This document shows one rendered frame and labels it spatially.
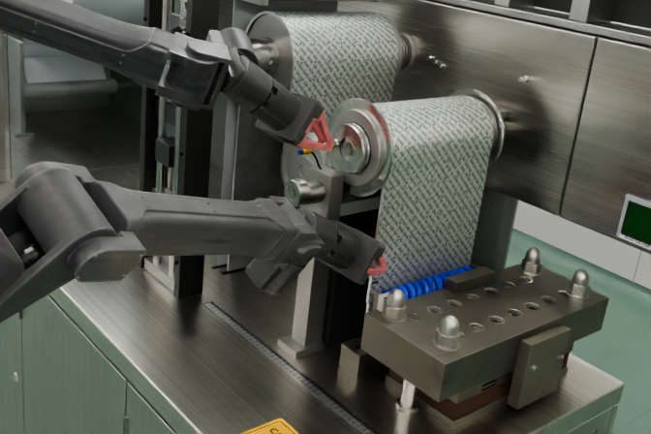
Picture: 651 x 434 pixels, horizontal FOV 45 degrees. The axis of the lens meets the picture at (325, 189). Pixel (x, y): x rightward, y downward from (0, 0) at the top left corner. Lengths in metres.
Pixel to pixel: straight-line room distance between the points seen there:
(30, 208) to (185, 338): 0.66
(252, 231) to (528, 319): 0.51
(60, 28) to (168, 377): 0.53
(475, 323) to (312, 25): 0.55
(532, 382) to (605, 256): 2.91
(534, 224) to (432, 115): 3.14
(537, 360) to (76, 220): 0.76
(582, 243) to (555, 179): 2.84
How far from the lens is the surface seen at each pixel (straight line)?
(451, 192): 1.28
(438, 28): 1.50
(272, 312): 1.42
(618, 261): 4.10
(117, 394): 1.43
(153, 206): 0.77
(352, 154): 1.17
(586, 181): 1.33
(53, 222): 0.69
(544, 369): 1.27
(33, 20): 1.03
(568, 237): 4.23
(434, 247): 1.29
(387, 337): 1.15
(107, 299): 1.45
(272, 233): 0.94
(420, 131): 1.19
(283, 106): 1.08
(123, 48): 1.02
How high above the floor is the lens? 1.58
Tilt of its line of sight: 19 degrees down
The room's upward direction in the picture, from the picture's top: 6 degrees clockwise
